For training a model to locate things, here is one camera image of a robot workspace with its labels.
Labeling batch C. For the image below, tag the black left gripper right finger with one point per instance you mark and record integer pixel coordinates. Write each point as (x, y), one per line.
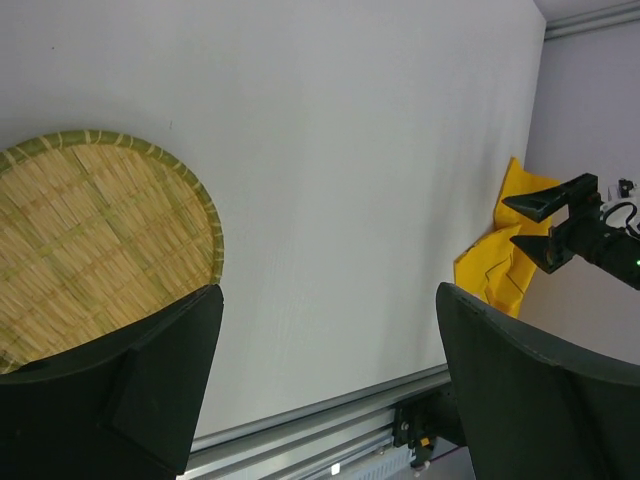
(532, 405)

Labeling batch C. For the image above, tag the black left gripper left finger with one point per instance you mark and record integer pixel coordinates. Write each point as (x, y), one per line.
(123, 406)

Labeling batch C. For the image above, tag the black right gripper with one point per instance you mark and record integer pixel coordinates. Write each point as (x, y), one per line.
(605, 239)

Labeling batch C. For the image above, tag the yellow Pikachu cloth placemat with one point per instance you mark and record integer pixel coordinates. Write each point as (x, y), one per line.
(493, 269)

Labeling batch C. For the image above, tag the round woven bamboo plate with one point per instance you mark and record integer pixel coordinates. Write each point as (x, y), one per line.
(98, 230)

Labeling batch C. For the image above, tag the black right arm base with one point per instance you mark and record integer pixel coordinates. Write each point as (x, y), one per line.
(421, 420)

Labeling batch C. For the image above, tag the aluminium mounting rail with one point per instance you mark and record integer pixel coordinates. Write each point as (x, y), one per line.
(310, 440)

